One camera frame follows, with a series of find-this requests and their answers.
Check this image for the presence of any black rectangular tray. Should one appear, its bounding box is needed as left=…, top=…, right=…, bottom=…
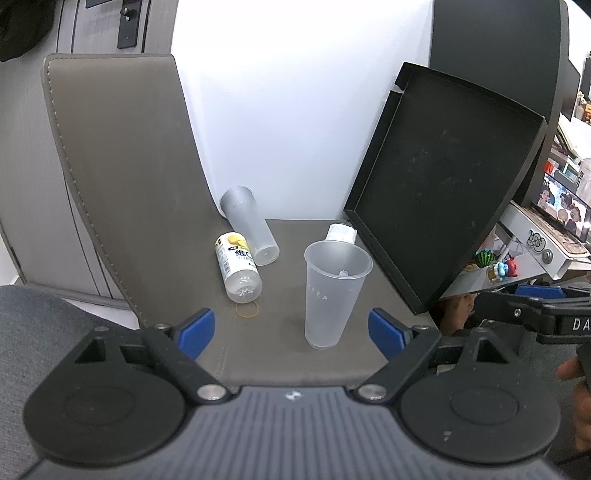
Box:
left=342, top=61, right=549, bottom=315

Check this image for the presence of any person's bare foot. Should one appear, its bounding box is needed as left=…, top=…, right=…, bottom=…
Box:
left=438, top=295, right=476, bottom=336

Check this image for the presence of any phone with lit screen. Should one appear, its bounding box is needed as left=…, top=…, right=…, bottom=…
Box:
left=531, top=171, right=591, bottom=243

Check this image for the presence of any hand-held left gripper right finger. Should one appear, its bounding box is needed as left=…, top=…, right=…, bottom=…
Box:
left=353, top=308, right=513, bottom=407

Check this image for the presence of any white printed box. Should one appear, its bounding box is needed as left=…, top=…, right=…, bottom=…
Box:
left=496, top=200, right=591, bottom=280

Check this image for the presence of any yellow label plastic bottle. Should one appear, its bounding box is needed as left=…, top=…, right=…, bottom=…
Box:
left=214, top=233, right=263, bottom=304

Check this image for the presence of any grey cloth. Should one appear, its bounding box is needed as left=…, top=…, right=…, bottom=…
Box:
left=0, top=285, right=141, bottom=480

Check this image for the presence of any black door handle plate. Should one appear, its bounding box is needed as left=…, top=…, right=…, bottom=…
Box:
left=85, top=0, right=142, bottom=49

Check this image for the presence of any white label clear bottle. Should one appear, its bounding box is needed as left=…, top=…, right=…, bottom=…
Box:
left=324, top=222, right=358, bottom=244

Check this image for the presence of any grey leather mat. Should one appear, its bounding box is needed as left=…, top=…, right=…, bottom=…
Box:
left=42, top=53, right=416, bottom=388

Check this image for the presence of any translucent plastic cup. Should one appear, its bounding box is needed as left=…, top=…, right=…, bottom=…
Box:
left=303, top=240, right=374, bottom=350
left=220, top=185, right=280, bottom=267

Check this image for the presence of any blue toy figure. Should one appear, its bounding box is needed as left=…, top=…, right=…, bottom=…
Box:
left=488, top=258, right=518, bottom=282

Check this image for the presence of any person's right hand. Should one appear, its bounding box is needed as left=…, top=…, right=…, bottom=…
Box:
left=556, top=355, right=591, bottom=464

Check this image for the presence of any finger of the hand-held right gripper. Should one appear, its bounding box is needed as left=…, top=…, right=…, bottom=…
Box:
left=475, top=291, right=557, bottom=329
left=515, top=285, right=591, bottom=305

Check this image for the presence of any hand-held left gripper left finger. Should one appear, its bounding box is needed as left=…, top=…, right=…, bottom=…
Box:
left=74, top=308, right=232, bottom=407

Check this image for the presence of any black cloth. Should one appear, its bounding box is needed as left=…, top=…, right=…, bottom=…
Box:
left=0, top=0, right=58, bottom=62

